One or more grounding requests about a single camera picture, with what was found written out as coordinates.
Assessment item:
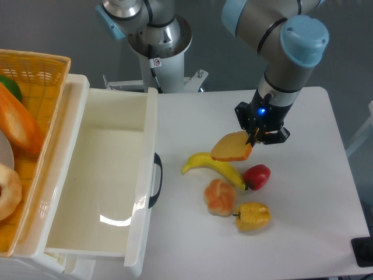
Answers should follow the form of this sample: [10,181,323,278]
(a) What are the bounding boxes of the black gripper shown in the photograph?
[235,86,290,147]

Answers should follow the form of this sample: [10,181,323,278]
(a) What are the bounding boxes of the yellow bread slice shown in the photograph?
[210,131,252,162]

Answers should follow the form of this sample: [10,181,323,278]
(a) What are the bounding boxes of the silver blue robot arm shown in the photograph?
[96,1,329,145]

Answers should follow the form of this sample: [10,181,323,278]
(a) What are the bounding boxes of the round knotted bread roll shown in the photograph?
[203,179,237,217]

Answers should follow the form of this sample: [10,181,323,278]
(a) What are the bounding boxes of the open white upper drawer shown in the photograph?
[45,88,161,277]

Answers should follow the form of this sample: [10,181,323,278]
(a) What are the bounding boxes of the white drawer cabinet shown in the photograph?
[1,74,95,279]

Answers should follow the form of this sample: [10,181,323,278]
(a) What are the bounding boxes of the red bell pepper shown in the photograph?
[243,164,271,191]

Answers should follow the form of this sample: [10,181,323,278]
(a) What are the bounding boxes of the yellow banana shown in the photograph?
[181,152,248,190]

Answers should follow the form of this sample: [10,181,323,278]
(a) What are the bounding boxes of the yellow bell pepper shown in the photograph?
[233,202,272,232]

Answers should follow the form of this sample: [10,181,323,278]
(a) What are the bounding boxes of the black device at table edge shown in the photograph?
[351,237,372,267]

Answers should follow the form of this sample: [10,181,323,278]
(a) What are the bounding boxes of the yellow woven plastic basket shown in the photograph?
[1,50,71,257]

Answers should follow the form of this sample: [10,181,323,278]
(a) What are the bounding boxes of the orange baguette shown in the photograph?
[1,84,44,153]

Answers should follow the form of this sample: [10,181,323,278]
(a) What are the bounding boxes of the green fruit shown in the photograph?
[0,75,22,102]

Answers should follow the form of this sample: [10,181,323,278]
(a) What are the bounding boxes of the beige bagel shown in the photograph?
[1,163,22,220]

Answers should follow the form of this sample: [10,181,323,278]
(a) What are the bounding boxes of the white plate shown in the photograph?
[0,131,15,169]

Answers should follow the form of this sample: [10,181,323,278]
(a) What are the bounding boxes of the black drawer handle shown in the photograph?
[148,153,163,209]

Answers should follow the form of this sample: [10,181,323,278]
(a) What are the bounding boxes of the white frame at right edge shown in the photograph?
[345,101,372,158]

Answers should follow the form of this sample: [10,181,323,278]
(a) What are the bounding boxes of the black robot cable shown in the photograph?
[147,43,164,94]

